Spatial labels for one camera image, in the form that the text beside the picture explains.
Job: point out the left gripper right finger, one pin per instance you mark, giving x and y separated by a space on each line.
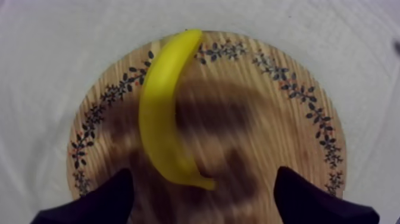
306 203

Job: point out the round wooden board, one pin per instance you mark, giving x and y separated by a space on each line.
250 131

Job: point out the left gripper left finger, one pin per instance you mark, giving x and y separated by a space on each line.
103 203

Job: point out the yellow toy banana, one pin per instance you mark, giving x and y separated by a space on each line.
161 109

